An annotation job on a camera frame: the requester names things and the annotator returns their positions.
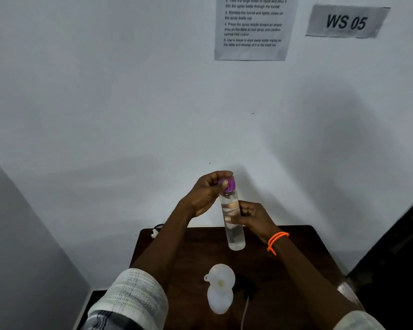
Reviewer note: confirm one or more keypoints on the black spray nozzle cap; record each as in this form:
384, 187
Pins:
245, 285

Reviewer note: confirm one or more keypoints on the white dip tube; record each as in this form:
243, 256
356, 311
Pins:
244, 313

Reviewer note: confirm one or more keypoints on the person's left forearm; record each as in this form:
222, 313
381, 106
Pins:
165, 247

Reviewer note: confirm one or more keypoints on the person's right forearm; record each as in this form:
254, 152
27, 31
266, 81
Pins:
309, 281

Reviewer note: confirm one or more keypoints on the person's left thumb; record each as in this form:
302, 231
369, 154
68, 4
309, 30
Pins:
222, 186

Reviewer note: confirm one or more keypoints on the white station label sign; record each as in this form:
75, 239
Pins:
347, 21

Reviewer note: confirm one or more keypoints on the person's left hand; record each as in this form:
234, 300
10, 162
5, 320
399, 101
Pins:
201, 195

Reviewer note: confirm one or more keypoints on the person's right hand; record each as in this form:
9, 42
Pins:
256, 219

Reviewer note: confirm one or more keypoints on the white plastic funnel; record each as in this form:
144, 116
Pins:
220, 275

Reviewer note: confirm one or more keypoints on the clear plastic water bottle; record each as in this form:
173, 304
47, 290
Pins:
232, 219

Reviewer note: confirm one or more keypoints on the dark wooden table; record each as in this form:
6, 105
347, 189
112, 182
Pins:
199, 271

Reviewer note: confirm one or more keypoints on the white translucent spray bottle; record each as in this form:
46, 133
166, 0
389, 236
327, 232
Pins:
220, 300

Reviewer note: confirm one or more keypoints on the purple bottle cap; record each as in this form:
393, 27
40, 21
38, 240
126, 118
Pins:
230, 184

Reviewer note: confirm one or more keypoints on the white instruction sheet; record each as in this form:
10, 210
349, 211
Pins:
254, 27

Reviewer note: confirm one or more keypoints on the person's right thumb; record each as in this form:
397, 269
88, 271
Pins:
234, 219

